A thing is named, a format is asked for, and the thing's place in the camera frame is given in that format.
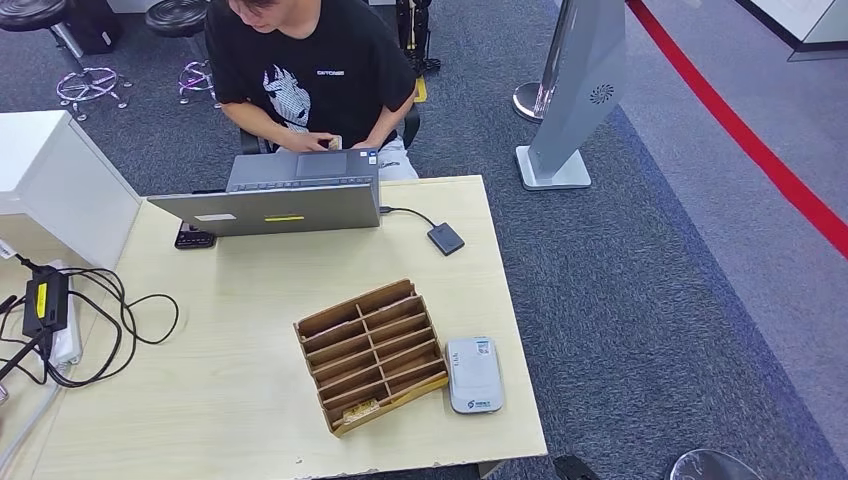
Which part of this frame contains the dark grey external drive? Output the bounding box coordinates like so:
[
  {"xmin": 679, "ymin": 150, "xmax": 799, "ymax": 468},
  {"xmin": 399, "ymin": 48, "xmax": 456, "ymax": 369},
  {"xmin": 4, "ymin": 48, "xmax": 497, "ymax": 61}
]
[{"xmin": 427, "ymin": 222, "xmax": 466, "ymax": 257}]

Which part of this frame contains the black tripod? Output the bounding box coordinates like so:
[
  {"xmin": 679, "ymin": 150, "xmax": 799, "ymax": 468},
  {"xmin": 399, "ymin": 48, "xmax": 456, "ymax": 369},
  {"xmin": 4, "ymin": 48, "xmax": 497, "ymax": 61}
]
[{"xmin": 396, "ymin": 0, "xmax": 443, "ymax": 74}]

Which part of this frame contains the black bag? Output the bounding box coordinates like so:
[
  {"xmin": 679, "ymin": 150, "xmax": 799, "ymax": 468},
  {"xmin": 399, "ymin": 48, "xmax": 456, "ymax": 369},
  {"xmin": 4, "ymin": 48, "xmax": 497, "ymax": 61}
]
[{"xmin": 64, "ymin": 0, "xmax": 124, "ymax": 56}]

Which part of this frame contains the black stool chrome base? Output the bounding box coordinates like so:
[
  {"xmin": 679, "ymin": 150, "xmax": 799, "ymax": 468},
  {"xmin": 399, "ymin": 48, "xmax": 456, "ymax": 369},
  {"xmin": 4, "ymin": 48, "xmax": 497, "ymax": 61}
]
[
  {"xmin": 0, "ymin": 0, "xmax": 134, "ymax": 123},
  {"xmin": 144, "ymin": 0, "xmax": 224, "ymax": 109}
]

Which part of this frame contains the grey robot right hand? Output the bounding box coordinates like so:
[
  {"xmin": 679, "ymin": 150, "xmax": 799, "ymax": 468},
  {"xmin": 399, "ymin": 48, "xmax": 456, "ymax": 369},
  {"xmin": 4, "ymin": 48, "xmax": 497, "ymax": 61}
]
[{"xmin": 553, "ymin": 453, "xmax": 603, "ymax": 480}]

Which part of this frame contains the black cable tangle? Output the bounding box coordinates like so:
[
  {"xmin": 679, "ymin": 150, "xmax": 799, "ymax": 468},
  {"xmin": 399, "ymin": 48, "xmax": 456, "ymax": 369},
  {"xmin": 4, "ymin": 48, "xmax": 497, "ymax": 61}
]
[{"xmin": 0, "ymin": 253, "xmax": 180, "ymax": 390}]

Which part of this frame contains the brown wooden card organiser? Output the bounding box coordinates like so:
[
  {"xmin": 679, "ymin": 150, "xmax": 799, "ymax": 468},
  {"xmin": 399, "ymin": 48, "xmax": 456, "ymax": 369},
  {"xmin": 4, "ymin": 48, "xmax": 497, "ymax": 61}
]
[{"xmin": 292, "ymin": 278, "xmax": 450, "ymax": 439}]

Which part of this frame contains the black phone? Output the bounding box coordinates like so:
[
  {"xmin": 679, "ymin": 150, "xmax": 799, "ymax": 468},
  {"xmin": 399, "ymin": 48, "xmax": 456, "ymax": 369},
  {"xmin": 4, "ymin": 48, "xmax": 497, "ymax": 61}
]
[{"xmin": 174, "ymin": 221, "xmax": 218, "ymax": 251}]

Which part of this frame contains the black power adapter yellow label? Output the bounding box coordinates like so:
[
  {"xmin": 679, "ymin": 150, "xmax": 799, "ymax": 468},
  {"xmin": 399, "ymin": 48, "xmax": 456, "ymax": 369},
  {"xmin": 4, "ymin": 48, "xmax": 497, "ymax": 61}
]
[{"xmin": 21, "ymin": 271, "xmax": 71, "ymax": 340}]

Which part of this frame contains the gold room key card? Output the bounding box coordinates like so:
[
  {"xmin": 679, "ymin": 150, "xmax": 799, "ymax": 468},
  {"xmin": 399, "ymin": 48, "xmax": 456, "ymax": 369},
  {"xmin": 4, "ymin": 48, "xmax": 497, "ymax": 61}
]
[{"xmin": 339, "ymin": 400, "xmax": 381, "ymax": 427}]

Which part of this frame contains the white card reader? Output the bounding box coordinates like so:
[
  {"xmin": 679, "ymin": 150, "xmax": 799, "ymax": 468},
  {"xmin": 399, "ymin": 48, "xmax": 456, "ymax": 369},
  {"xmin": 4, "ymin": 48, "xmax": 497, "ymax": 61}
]
[{"xmin": 443, "ymin": 336, "xmax": 505, "ymax": 416}]

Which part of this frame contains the grey kiosk stand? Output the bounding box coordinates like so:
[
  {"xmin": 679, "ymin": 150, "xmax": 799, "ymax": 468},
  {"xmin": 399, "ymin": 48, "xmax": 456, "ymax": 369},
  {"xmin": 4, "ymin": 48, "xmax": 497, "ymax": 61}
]
[{"xmin": 515, "ymin": 0, "xmax": 629, "ymax": 192}]

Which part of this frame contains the white power strip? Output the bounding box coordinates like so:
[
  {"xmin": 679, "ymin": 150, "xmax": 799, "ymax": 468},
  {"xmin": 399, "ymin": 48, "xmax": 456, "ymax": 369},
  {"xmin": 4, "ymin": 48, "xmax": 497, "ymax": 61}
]
[{"xmin": 42, "ymin": 259, "xmax": 84, "ymax": 367}]

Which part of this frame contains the white counter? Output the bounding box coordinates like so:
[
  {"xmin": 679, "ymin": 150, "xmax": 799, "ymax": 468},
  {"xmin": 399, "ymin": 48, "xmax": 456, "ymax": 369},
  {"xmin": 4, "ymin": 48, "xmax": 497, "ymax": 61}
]
[{"xmin": 738, "ymin": 0, "xmax": 848, "ymax": 63}]

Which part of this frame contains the person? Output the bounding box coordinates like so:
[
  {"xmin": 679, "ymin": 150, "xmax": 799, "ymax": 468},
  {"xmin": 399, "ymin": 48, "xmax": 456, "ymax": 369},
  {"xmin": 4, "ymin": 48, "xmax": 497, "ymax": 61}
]
[{"xmin": 203, "ymin": 0, "xmax": 420, "ymax": 183}]

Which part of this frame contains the chrome stanchion post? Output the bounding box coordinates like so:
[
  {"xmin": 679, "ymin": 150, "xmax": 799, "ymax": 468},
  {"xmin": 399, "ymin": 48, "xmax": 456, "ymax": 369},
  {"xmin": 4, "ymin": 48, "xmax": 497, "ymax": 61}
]
[{"xmin": 512, "ymin": 0, "xmax": 578, "ymax": 125}]

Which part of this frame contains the white cabinet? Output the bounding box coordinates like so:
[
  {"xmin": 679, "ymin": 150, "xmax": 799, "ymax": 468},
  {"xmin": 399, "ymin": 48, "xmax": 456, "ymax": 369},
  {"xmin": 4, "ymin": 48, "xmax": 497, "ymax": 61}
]
[{"xmin": 0, "ymin": 110, "xmax": 142, "ymax": 270}]

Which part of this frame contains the black drive cable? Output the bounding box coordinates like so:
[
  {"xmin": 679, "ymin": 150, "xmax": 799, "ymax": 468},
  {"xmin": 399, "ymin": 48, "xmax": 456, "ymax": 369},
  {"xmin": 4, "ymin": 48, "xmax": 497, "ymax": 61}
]
[{"xmin": 379, "ymin": 206, "xmax": 439, "ymax": 230}]

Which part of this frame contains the red floor tape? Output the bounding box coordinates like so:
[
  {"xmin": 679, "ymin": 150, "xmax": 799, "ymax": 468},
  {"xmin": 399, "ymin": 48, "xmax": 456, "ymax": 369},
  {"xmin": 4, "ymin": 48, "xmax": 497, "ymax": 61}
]
[{"xmin": 627, "ymin": 0, "xmax": 848, "ymax": 261}]

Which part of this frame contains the grey laptop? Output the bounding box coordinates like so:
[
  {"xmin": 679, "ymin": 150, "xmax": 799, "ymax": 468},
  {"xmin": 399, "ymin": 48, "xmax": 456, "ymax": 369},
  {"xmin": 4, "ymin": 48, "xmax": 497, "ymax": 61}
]
[{"xmin": 146, "ymin": 146, "xmax": 382, "ymax": 238}]

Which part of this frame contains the person's right hand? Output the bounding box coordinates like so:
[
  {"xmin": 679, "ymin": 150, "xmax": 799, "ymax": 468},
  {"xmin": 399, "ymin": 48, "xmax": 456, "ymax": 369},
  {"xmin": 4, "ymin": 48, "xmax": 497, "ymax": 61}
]
[{"xmin": 283, "ymin": 132, "xmax": 336, "ymax": 154}]

